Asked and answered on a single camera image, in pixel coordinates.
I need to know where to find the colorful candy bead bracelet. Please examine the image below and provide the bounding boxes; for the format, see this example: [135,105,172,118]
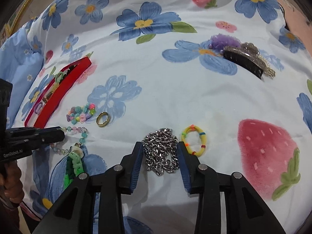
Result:
[66,103,96,123]

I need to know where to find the yellow hair tie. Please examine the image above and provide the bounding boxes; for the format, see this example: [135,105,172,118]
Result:
[181,124,207,158]

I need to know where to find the person's left hand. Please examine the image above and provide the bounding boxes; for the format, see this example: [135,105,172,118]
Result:
[0,161,25,201]

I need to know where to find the black glitter claw clip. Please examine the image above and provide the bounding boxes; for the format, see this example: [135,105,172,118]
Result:
[223,42,276,80]

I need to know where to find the silver chain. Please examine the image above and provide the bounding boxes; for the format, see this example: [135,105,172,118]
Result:
[142,127,181,176]

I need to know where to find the gold ring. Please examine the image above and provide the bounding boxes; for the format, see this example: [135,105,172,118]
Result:
[96,112,112,128]

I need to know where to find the green braided cord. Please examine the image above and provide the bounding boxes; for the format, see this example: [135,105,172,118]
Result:
[63,146,87,191]

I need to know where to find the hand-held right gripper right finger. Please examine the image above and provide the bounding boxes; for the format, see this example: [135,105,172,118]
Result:
[177,141,287,234]

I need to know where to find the wooden bed frame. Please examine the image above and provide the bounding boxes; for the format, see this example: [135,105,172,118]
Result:
[0,0,49,38]

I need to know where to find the black scrunchie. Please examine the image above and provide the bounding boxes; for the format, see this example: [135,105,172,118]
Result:
[62,65,80,77]

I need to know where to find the pastel glass bead bracelet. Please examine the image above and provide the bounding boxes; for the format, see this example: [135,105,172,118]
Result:
[50,126,89,155]

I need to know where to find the red shallow box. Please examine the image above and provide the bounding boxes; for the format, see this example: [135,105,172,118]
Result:
[24,57,92,128]

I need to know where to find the purple scrunchie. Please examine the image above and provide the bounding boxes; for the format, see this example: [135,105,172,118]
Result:
[209,33,242,52]

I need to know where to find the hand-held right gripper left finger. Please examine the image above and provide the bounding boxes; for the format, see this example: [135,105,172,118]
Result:
[32,141,144,234]

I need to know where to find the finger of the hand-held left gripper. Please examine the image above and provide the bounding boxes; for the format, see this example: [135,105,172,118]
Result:
[6,126,63,137]
[10,132,66,150]

